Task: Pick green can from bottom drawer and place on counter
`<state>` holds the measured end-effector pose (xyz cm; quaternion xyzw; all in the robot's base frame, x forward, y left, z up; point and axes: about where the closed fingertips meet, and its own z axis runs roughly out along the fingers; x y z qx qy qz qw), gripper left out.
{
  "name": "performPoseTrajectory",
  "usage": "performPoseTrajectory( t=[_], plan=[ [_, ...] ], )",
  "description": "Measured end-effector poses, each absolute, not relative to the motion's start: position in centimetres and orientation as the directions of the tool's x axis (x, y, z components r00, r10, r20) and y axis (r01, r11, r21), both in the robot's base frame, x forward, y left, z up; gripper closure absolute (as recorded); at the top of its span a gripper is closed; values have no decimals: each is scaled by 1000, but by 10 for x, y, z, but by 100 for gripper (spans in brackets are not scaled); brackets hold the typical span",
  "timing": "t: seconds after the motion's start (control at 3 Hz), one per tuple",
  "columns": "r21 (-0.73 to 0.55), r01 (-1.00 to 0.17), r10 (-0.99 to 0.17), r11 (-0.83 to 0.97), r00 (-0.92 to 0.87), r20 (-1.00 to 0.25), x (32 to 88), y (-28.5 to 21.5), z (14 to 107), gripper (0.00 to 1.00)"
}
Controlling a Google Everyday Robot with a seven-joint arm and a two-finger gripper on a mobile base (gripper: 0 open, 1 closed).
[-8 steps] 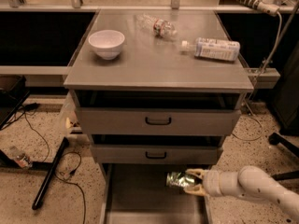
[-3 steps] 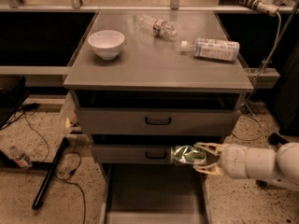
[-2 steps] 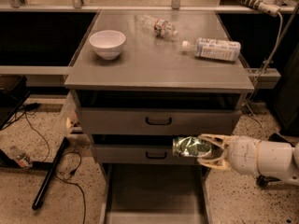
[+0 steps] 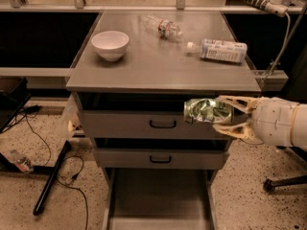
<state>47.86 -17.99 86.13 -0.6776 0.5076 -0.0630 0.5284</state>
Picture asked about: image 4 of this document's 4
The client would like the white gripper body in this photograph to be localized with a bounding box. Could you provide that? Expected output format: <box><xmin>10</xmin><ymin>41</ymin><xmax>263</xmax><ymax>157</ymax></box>
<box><xmin>250</xmin><ymin>97</ymin><xmax>299</xmax><ymax>147</ymax></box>

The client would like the top grey drawer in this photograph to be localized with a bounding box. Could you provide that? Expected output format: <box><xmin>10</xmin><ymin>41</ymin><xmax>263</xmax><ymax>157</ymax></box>
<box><xmin>78</xmin><ymin>110</ymin><xmax>228</xmax><ymax>140</ymax></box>

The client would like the black box at left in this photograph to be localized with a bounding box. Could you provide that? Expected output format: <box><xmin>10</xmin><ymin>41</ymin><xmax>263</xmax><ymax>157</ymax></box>
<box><xmin>0</xmin><ymin>77</ymin><xmax>31</xmax><ymax>132</ymax></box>

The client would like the black floor cable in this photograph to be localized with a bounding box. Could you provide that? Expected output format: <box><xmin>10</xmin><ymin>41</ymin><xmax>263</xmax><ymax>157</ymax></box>
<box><xmin>23</xmin><ymin>110</ymin><xmax>89</xmax><ymax>230</ymax></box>

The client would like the bottom grey drawer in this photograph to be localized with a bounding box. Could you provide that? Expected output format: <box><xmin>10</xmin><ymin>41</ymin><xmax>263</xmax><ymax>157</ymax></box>
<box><xmin>102</xmin><ymin>169</ymin><xmax>218</xmax><ymax>230</ymax></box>

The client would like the middle grey drawer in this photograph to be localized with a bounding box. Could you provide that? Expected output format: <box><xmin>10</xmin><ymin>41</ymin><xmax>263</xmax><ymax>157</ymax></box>
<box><xmin>93</xmin><ymin>149</ymin><xmax>229</xmax><ymax>170</ymax></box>

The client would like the clear plastic water bottle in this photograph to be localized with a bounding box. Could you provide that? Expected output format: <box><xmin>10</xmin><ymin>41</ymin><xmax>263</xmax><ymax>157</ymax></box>
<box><xmin>141</xmin><ymin>14</ymin><xmax>183</xmax><ymax>41</ymax></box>

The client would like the white power cord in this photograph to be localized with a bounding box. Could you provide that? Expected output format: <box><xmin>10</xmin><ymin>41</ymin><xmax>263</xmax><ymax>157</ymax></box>
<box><xmin>255</xmin><ymin>11</ymin><xmax>293</xmax><ymax>94</ymax></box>

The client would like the grey drawer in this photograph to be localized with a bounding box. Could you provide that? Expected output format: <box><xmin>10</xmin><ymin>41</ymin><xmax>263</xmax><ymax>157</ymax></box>
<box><xmin>93</xmin><ymin>149</ymin><xmax>229</xmax><ymax>170</ymax></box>
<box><xmin>102</xmin><ymin>169</ymin><xmax>218</xmax><ymax>230</ymax></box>
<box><xmin>78</xmin><ymin>110</ymin><xmax>228</xmax><ymax>140</ymax></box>

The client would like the grey drawer cabinet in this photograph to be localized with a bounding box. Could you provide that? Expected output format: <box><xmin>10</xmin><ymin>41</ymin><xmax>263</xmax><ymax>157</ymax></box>
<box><xmin>65</xmin><ymin>9</ymin><xmax>263</xmax><ymax>230</ymax></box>

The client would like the white ceramic bowl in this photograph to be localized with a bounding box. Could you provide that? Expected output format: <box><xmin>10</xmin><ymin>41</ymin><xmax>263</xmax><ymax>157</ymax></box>
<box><xmin>91</xmin><ymin>31</ymin><xmax>130</xmax><ymax>61</ymax></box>

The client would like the white power strip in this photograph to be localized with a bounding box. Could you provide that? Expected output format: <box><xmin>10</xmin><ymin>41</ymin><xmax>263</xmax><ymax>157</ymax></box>
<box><xmin>242</xmin><ymin>0</ymin><xmax>288</xmax><ymax>17</ymax></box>

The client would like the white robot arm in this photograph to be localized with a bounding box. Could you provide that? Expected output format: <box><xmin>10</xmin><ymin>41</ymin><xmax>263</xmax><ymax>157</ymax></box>
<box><xmin>213</xmin><ymin>95</ymin><xmax>307</xmax><ymax>149</ymax></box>

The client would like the black office chair base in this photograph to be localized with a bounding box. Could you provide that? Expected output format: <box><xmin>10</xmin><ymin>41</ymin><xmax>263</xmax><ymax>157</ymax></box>
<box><xmin>263</xmin><ymin>146</ymin><xmax>307</xmax><ymax>193</ymax></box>

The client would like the black metal stand leg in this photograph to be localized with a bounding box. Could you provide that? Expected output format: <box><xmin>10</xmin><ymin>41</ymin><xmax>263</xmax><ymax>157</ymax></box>
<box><xmin>33</xmin><ymin>141</ymin><xmax>71</xmax><ymax>216</ymax></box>

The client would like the white labelled plastic bottle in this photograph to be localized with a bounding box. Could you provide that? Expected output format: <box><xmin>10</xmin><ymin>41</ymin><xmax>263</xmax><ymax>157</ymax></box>
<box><xmin>185</xmin><ymin>38</ymin><xmax>248</xmax><ymax>63</ymax></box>

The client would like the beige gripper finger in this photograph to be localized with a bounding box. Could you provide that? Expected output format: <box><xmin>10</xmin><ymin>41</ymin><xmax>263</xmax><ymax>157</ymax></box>
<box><xmin>213</xmin><ymin>123</ymin><xmax>256</xmax><ymax>141</ymax></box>
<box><xmin>216</xmin><ymin>95</ymin><xmax>259</xmax><ymax>114</ymax></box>

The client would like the small bottle on floor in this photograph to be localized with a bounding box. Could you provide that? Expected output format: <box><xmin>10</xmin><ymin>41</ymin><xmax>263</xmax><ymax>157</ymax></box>
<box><xmin>11</xmin><ymin>149</ymin><xmax>34</xmax><ymax>173</ymax></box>

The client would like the crushed green can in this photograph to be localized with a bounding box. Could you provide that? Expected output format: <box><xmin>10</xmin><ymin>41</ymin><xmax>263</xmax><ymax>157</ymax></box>
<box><xmin>183</xmin><ymin>99</ymin><xmax>233</xmax><ymax>125</ymax></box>

